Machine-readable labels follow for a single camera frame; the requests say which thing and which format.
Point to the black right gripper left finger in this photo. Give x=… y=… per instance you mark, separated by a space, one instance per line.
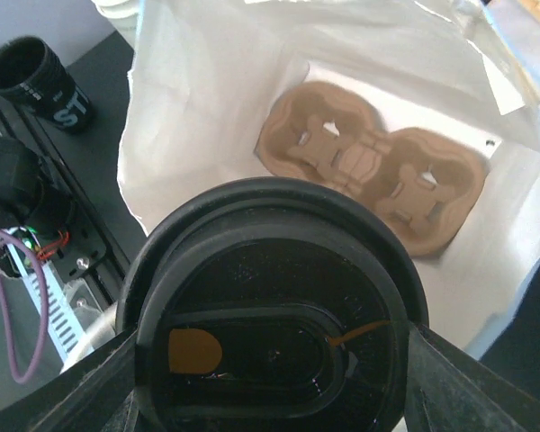
x=84 y=397

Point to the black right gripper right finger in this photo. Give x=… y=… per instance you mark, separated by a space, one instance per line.
x=447 y=390

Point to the single black cup lid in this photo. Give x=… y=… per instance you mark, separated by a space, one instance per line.
x=271 y=304

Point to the brown pulp cup carrier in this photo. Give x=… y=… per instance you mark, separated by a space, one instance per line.
x=421 y=184

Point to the light blue paper bag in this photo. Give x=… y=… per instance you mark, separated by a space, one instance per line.
x=418 y=110

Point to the paper cup near left arm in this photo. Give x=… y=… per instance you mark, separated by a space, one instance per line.
x=122 y=14

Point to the small lit circuit board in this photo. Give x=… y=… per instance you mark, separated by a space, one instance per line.
x=45 y=251

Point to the light blue slotted cable duct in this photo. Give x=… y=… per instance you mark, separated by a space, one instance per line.
x=64 y=328

